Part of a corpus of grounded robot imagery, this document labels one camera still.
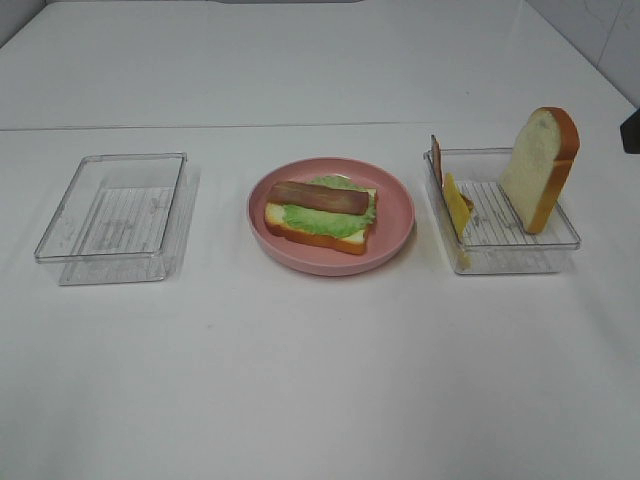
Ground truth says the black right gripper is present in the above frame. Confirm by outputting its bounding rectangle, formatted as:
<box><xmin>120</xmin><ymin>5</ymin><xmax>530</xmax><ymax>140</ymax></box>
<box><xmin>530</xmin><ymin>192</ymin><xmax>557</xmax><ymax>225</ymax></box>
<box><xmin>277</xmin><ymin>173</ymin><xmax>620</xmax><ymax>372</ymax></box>
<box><xmin>620</xmin><ymin>109</ymin><xmax>640</xmax><ymax>154</ymax></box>

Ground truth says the pink bacon strip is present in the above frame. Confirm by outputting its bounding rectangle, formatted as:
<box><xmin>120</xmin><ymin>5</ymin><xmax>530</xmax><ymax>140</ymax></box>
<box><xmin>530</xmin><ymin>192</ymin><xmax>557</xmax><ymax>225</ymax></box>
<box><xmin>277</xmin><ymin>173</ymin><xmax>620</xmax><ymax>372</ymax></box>
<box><xmin>430</xmin><ymin>135</ymin><xmax>474</xmax><ymax>212</ymax></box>

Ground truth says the white bread slice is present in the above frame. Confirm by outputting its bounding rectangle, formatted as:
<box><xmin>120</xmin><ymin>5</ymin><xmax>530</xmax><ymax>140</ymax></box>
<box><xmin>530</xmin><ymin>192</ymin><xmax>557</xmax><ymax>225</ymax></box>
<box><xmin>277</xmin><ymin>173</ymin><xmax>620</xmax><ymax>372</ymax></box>
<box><xmin>499</xmin><ymin>107</ymin><xmax>580</xmax><ymax>234</ymax></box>
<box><xmin>264</xmin><ymin>202</ymin><xmax>376</xmax><ymax>255</ymax></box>

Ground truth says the green lettuce leaf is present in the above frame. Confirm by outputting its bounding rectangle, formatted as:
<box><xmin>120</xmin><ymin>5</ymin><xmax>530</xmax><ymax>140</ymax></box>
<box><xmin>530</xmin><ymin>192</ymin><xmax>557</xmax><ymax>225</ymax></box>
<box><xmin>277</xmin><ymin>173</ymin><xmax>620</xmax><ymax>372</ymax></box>
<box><xmin>282</xmin><ymin>175</ymin><xmax>377</xmax><ymax>238</ymax></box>

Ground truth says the brown bacon strip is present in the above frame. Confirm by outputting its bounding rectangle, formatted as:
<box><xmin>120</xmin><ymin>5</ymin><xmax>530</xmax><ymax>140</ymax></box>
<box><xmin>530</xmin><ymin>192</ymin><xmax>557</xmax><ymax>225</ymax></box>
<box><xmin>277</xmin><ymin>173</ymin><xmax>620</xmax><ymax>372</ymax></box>
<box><xmin>267</xmin><ymin>181</ymin><xmax>370</xmax><ymax>215</ymax></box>

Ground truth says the clear right plastic container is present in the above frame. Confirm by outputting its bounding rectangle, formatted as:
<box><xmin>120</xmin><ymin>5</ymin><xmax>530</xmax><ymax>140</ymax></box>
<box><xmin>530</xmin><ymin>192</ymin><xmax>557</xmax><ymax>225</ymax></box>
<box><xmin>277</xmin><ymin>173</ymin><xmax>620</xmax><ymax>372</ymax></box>
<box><xmin>424</xmin><ymin>147</ymin><xmax>581</xmax><ymax>275</ymax></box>

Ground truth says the clear plastic container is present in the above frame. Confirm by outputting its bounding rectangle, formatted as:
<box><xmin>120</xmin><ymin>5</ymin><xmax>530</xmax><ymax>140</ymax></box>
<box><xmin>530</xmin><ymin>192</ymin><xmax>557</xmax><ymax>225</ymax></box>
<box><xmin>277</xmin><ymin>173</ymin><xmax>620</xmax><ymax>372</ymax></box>
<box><xmin>424</xmin><ymin>147</ymin><xmax>581</xmax><ymax>275</ymax></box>
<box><xmin>34</xmin><ymin>152</ymin><xmax>197</xmax><ymax>286</ymax></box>

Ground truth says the yellow cheese slice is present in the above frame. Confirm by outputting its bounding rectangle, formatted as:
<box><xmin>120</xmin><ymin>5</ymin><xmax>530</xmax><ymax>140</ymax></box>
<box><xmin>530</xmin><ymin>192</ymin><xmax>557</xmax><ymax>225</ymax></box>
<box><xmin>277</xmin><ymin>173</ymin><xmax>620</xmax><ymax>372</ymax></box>
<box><xmin>442</xmin><ymin>173</ymin><xmax>473</xmax><ymax>274</ymax></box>

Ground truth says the pink round plate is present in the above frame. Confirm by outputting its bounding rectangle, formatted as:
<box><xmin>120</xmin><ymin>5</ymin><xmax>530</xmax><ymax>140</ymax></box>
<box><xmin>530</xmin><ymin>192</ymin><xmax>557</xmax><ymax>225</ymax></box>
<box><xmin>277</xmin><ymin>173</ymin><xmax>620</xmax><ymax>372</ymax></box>
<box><xmin>247</xmin><ymin>157</ymin><xmax>415</xmax><ymax>276</ymax></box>

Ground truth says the clear left plastic container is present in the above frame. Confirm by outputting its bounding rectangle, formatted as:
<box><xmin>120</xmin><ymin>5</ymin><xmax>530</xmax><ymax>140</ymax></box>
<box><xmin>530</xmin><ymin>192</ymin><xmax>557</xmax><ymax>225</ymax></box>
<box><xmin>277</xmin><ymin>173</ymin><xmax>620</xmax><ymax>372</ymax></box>
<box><xmin>34</xmin><ymin>152</ymin><xmax>197</xmax><ymax>286</ymax></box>

